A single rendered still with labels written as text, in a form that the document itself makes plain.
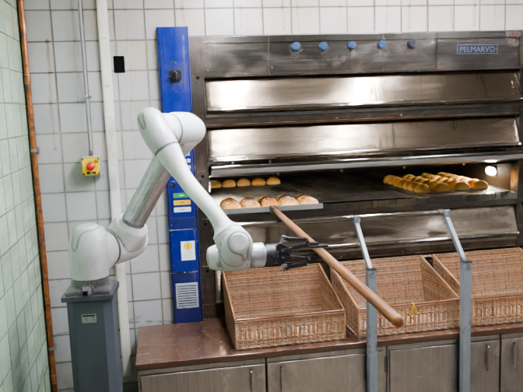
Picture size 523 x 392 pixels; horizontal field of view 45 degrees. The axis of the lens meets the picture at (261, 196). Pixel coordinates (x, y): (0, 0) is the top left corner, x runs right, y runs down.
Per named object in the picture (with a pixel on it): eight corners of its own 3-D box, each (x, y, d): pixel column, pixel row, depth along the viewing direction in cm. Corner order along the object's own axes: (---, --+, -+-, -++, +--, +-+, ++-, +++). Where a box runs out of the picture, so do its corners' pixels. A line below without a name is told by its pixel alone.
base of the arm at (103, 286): (61, 299, 249) (61, 286, 248) (73, 285, 271) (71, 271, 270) (108, 297, 250) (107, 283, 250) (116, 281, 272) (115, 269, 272)
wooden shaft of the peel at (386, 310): (405, 327, 155) (405, 316, 155) (394, 329, 155) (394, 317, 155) (278, 213, 323) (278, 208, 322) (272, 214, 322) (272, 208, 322)
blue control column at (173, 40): (171, 313, 538) (156, 57, 508) (190, 312, 541) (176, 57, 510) (179, 423, 350) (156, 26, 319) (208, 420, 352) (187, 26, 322)
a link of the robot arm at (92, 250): (61, 278, 259) (57, 226, 256) (93, 268, 274) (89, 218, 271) (89, 283, 251) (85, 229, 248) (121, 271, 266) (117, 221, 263)
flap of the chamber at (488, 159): (212, 175, 322) (208, 177, 342) (532, 158, 350) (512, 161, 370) (211, 170, 322) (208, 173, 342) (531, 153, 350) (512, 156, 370)
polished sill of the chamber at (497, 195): (209, 216, 346) (209, 209, 345) (511, 197, 374) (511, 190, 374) (210, 218, 340) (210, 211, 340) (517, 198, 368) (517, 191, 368)
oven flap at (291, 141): (209, 163, 335) (206, 127, 339) (518, 147, 363) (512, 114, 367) (209, 160, 331) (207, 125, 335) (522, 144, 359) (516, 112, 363)
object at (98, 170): (82, 175, 326) (81, 155, 325) (103, 174, 328) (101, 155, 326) (81, 176, 319) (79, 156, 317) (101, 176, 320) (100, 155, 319)
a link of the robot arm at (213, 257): (248, 272, 232) (253, 266, 220) (206, 275, 230) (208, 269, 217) (246, 243, 235) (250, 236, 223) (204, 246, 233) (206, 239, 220)
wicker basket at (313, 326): (222, 318, 346) (220, 270, 342) (321, 309, 356) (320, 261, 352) (233, 351, 299) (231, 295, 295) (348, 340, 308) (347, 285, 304)
